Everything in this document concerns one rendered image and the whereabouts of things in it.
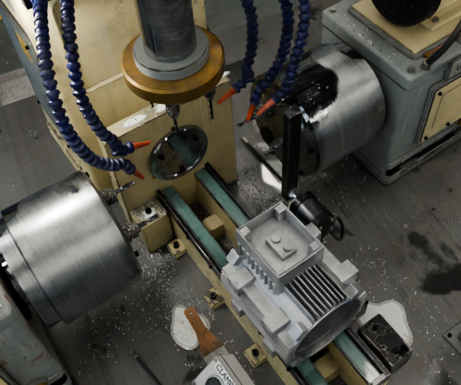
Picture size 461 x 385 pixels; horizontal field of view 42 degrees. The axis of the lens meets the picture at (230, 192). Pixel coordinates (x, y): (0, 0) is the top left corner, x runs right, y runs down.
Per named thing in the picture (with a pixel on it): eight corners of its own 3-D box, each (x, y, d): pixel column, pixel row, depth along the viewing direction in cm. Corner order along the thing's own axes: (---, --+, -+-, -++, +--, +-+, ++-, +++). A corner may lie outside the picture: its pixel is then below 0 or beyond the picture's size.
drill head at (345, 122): (222, 147, 145) (214, 70, 125) (351, 76, 157) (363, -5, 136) (284, 217, 132) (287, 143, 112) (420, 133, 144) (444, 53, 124)
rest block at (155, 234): (137, 236, 145) (128, 208, 135) (162, 221, 147) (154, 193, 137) (149, 253, 142) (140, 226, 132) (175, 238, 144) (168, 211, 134)
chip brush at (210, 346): (178, 315, 132) (177, 313, 132) (198, 304, 133) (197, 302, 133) (224, 394, 121) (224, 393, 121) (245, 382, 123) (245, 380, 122)
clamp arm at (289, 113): (278, 193, 126) (280, 109, 105) (290, 186, 127) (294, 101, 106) (288, 205, 124) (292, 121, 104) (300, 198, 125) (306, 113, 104)
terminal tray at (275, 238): (236, 251, 109) (233, 230, 104) (281, 221, 113) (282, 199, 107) (276, 299, 103) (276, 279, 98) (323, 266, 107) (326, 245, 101)
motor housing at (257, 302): (222, 300, 121) (215, 253, 105) (295, 250, 126) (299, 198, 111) (285, 380, 110) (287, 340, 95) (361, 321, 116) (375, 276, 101)
